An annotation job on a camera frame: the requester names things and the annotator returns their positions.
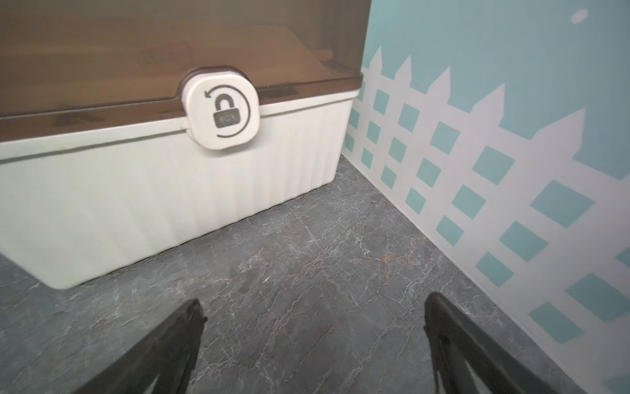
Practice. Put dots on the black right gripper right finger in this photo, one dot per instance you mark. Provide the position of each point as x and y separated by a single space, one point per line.
459 347

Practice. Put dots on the white storage box brown lid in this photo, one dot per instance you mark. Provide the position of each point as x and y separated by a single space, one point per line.
131 127

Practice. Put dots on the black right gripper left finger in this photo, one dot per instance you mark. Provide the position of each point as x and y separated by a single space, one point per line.
161 362

